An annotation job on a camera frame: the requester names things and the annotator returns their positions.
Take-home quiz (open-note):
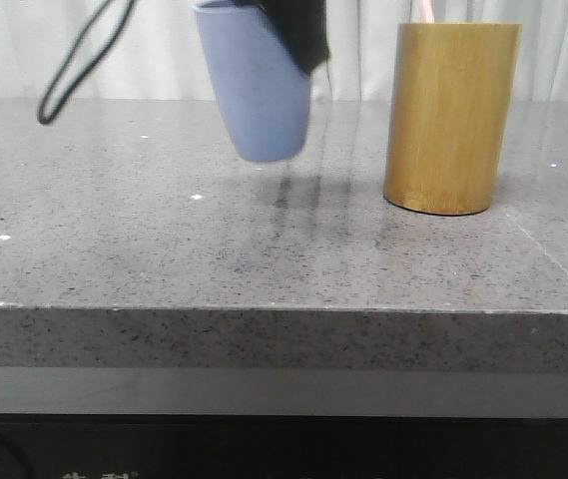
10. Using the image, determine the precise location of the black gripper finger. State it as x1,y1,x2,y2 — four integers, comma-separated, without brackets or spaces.
257,0,329,74

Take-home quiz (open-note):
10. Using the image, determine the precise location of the blue plastic cup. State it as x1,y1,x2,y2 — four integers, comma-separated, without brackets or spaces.
193,1,310,162

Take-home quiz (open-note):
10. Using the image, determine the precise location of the pink chopstick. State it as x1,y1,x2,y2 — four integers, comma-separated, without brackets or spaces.
419,0,434,23

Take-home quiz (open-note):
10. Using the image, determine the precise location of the bamboo cylinder holder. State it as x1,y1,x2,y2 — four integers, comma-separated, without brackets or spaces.
383,22,522,216

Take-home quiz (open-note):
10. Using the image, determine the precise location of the white curtain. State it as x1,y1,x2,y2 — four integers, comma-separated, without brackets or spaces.
0,1,568,101

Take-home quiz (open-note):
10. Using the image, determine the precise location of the black cable loop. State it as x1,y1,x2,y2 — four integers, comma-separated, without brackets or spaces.
37,0,138,126

